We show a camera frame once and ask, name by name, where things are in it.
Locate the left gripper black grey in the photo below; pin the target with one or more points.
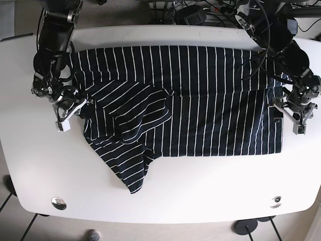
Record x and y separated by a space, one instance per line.
298 112

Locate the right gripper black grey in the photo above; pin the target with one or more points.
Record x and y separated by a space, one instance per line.
68 102

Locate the navy white striped T-shirt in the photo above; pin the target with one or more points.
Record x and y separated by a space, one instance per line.
172 101

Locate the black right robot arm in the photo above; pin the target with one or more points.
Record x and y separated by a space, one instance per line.
52 65

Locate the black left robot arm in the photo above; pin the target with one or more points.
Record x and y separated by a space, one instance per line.
261 22

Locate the right silver table grommet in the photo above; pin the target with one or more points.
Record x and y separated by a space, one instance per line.
275 202

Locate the silver table grommet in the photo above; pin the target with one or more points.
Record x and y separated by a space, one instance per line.
58 203
275 202

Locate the left silver table grommet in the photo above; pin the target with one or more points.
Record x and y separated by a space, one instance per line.
58 203

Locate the black round stand base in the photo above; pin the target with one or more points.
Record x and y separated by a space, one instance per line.
245 227

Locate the grey shoe on floor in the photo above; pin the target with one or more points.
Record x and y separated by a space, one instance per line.
94 235

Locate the black box under table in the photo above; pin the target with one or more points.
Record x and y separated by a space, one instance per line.
193 15

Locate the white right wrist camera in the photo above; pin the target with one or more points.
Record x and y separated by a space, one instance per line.
63 126

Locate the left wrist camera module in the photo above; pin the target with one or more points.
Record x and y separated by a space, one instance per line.
299 128

